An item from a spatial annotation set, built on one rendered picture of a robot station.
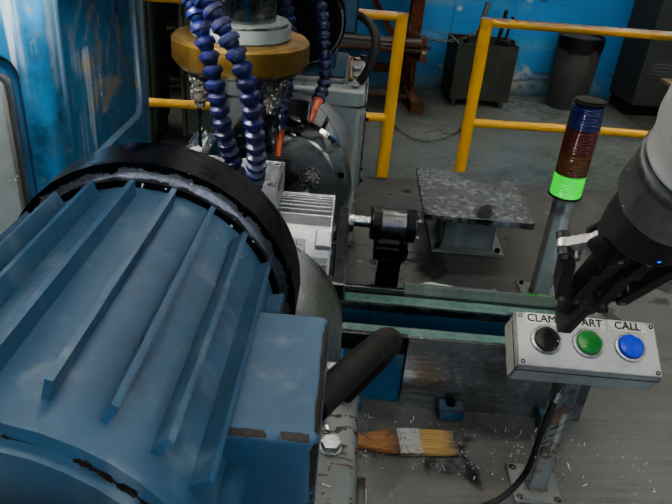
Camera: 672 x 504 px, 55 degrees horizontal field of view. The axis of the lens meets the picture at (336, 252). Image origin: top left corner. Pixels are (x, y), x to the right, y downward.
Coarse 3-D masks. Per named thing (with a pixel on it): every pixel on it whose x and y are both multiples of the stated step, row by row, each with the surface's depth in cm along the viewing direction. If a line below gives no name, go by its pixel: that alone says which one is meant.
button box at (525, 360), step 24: (528, 312) 79; (528, 336) 77; (576, 336) 77; (600, 336) 77; (648, 336) 78; (528, 360) 76; (552, 360) 76; (576, 360) 76; (600, 360) 76; (624, 360) 76; (648, 360) 76; (600, 384) 79; (624, 384) 78; (648, 384) 78
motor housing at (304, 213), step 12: (288, 192) 98; (288, 204) 94; (300, 204) 95; (312, 204) 95; (324, 204) 95; (288, 216) 93; (300, 216) 93; (312, 216) 93; (324, 216) 93; (300, 228) 93; (312, 228) 94; (324, 228) 94; (312, 240) 93; (312, 252) 92; (324, 252) 92; (324, 264) 91
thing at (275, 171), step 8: (272, 168) 97; (280, 168) 97; (272, 176) 98; (280, 176) 94; (264, 184) 91; (272, 184) 91; (280, 184) 94; (264, 192) 90; (272, 192) 90; (280, 192) 95; (272, 200) 91
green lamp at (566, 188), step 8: (560, 176) 122; (552, 184) 125; (560, 184) 123; (568, 184) 122; (576, 184) 122; (584, 184) 124; (552, 192) 125; (560, 192) 123; (568, 192) 123; (576, 192) 123
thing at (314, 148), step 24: (240, 120) 119; (264, 120) 112; (288, 120) 112; (336, 120) 123; (240, 144) 115; (288, 144) 114; (312, 144) 114; (336, 144) 114; (288, 168) 116; (312, 168) 115; (336, 168) 116; (312, 192) 118; (336, 192) 118; (336, 216) 120
